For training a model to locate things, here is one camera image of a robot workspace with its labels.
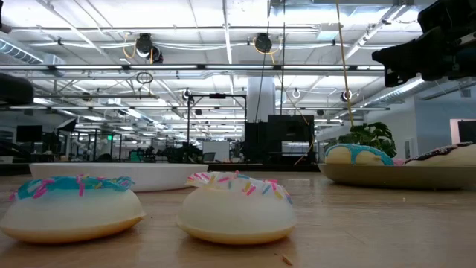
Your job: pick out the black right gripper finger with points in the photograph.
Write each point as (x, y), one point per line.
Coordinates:
(399, 59)

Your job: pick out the large chocolate frosted donut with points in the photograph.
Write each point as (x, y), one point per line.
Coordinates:
(446, 156)

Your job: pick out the large pink frosted donut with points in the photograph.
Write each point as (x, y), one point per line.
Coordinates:
(398, 162)

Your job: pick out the large blue frosted donut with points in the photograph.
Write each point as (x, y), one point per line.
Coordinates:
(353, 156)

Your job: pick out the small blue sprinkled donut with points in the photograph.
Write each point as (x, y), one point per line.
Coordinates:
(67, 212)

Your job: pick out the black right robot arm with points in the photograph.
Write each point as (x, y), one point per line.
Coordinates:
(453, 15)

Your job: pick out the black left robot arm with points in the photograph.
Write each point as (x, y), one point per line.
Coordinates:
(15, 89)

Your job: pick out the green potted plant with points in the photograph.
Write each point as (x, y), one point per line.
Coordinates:
(372, 136)

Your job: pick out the grey round plate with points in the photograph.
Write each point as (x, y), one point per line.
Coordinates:
(390, 178)

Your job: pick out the white building column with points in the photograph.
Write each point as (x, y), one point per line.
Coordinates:
(266, 97)

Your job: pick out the black computer case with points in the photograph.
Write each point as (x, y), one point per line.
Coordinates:
(275, 137)

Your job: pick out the small white sprinkled donut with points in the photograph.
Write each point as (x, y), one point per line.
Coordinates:
(234, 212)

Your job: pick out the white round plate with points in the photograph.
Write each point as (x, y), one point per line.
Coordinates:
(156, 176)

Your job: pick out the black background rig frame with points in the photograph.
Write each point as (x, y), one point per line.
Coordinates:
(217, 96)

